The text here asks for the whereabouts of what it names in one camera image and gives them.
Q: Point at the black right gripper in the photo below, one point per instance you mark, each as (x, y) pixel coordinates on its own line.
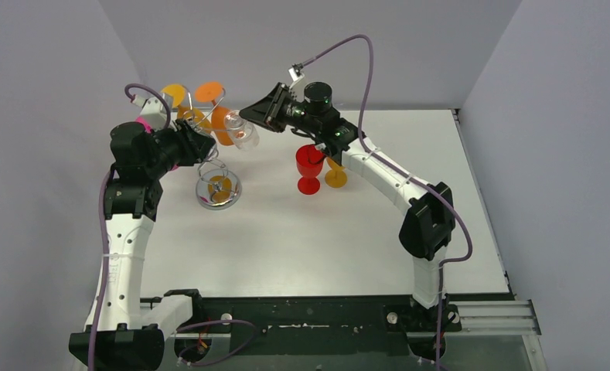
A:
(269, 113)

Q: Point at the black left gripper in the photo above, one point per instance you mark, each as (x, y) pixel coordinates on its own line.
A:
(192, 143)

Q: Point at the clear wine glass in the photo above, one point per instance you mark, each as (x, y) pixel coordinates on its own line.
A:
(242, 132)

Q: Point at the red wine glass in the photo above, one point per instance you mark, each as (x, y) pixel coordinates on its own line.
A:
(309, 163)

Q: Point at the yellow wine glass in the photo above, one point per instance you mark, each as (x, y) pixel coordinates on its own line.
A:
(183, 108)
(336, 176)

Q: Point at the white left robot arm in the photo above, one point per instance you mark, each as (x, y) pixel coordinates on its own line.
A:
(116, 334)

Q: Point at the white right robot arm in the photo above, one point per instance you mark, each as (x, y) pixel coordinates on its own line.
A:
(428, 223)

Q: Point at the chrome wine glass rack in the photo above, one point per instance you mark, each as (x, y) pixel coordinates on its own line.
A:
(217, 187)

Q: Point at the orange wine glass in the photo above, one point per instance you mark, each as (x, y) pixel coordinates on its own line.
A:
(214, 92)

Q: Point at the pink wine glass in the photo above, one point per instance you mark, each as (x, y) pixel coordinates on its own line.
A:
(147, 127)

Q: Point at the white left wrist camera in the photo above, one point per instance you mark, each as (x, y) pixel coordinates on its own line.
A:
(154, 111)

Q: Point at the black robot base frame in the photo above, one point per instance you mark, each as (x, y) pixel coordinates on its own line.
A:
(314, 326)

